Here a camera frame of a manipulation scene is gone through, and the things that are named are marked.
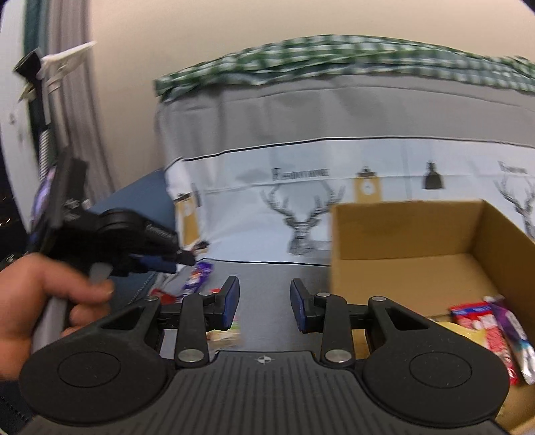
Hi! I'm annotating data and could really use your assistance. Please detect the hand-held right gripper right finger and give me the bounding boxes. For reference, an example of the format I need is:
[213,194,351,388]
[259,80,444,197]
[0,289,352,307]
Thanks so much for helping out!
[290,278,436,370]

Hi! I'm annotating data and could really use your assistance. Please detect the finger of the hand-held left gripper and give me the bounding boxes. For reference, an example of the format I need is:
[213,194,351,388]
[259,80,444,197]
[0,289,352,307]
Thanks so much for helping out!
[165,250,197,267]
[127,254,177,275]

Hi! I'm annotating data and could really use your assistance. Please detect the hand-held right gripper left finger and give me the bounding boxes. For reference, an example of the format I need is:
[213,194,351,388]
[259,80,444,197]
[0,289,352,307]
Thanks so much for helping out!
[100,275,242,369]

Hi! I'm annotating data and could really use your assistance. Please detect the cardboard box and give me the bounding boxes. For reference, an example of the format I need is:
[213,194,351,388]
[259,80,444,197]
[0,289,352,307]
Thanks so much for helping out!
[329,200,535,435]

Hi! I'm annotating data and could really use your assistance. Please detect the red snack packet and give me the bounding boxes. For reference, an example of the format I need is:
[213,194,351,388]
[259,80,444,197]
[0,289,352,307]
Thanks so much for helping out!
[148,288,185,307]
[450,301,520,386]

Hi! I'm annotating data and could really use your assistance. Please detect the person's left hand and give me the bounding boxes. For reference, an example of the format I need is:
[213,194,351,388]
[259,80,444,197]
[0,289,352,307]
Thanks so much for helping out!
[0,251,115,382]

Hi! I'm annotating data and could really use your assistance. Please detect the purple snack packet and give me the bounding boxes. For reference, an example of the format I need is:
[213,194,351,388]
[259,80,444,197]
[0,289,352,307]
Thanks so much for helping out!
[487,296,535,386]
[183,258,216,293]

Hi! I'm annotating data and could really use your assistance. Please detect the beige snack packet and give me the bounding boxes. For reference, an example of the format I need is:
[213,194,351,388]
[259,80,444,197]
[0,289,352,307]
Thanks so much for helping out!
[206,321,242,349]

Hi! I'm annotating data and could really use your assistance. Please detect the grey curtain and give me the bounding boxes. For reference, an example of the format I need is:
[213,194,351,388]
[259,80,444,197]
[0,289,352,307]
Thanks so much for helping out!
[39,0,115,235]

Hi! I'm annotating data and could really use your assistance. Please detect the dark green pole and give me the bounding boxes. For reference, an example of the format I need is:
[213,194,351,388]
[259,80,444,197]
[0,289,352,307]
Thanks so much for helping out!
[24,0,54,185]

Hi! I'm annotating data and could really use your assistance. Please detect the yellow snack packet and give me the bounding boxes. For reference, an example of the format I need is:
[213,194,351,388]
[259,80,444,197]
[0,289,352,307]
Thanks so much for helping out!
[432,320,491,350]

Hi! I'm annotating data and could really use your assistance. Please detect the white plastic hanger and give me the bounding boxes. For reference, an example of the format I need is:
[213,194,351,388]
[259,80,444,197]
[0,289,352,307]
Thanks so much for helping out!
[14,41,98,104]

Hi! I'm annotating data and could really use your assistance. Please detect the grey printed cloth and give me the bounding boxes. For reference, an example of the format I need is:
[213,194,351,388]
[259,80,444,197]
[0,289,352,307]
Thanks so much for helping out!
[154,63,535,268]

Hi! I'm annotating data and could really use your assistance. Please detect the green checked cloth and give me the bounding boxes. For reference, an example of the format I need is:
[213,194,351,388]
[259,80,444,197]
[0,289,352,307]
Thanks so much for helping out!
[154,34,535,103]

